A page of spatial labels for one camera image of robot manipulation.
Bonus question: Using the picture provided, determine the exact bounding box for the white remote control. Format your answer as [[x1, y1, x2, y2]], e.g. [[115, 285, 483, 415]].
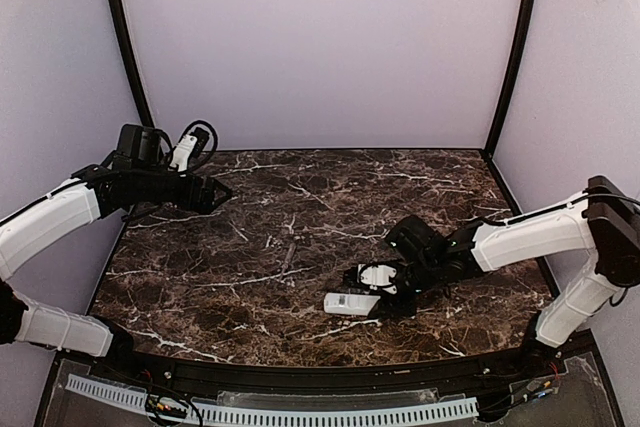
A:
[[323, 293, 380, 317]]

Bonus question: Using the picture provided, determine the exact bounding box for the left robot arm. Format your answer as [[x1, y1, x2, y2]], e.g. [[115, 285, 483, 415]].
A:
[[1, 120, 232, 360]]

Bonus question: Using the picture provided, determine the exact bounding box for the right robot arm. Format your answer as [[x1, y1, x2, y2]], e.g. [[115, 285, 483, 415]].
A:
[[324, 176, 639, 352]]

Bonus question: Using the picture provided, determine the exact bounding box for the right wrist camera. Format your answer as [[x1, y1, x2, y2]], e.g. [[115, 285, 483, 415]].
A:
[[356, 264, 397, 295]]

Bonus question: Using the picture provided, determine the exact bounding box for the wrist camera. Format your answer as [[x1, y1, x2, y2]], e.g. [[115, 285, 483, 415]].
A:
[[356, 264, 397, 295], [168, 120, 219, 173]]

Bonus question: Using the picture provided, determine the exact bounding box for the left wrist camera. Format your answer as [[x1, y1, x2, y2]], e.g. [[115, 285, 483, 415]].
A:
[[168, 120, 219, 173]]

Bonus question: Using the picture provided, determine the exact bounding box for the black front table rail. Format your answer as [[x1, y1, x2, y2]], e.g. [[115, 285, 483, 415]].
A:
[[59, 341, 596, 398]]

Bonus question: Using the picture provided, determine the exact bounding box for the white slotted cable duct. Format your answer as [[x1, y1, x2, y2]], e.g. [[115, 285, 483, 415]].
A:
[[65, 374, 479, 426]]

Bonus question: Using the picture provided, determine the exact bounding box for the left black frame post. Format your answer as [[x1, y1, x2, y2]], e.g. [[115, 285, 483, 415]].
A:
[[108, 0, 155, 127]]

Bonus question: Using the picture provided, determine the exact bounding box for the black frame post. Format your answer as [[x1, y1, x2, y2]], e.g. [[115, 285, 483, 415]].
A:
[[108, 0, 155, 127], [484, 0, 535, 158]]

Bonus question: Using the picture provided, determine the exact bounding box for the right black frame post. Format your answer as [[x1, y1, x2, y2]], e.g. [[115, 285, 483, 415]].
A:
[[484, 0, 535, 158]]

